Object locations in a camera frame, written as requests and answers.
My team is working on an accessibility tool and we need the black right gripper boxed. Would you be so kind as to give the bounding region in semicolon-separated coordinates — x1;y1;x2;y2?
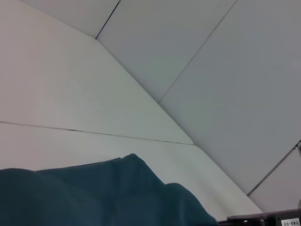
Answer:
217;208;301;226

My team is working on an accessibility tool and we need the teal t-shirt with FREE print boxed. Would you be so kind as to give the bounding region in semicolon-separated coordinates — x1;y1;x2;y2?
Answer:
0;153;218;226

